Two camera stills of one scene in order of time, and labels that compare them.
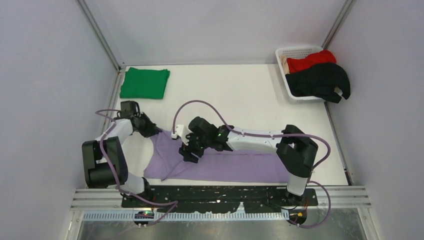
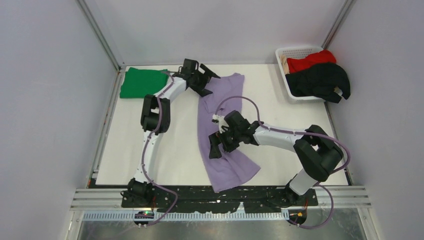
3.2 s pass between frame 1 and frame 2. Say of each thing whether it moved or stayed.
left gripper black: moved
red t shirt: stayed
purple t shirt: moved
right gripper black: moved
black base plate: stayed
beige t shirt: stayed
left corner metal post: stayed
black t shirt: stayed
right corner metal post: stayed
